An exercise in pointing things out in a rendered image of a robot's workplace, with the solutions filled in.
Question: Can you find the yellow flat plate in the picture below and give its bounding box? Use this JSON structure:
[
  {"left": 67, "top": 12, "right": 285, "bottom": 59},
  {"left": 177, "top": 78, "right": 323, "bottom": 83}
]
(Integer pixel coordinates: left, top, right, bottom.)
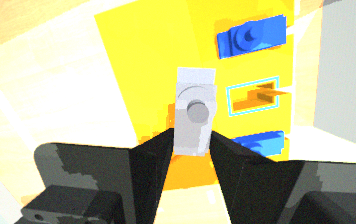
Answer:
[{"left": 94, "top": 0, "right": 295, "bottom": 191}]

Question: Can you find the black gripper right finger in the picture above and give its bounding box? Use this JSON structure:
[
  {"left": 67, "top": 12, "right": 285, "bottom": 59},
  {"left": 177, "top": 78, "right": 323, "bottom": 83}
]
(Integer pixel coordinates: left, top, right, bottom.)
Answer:
[{"left": 209, "top": 130, "right": 356, "bottom": 224}]

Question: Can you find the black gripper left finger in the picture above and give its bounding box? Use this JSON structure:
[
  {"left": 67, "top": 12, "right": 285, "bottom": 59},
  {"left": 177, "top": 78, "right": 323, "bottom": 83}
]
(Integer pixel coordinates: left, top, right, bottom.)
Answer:
[{"left": 33, "top": 128, "right": 174, "bottom": 224}]

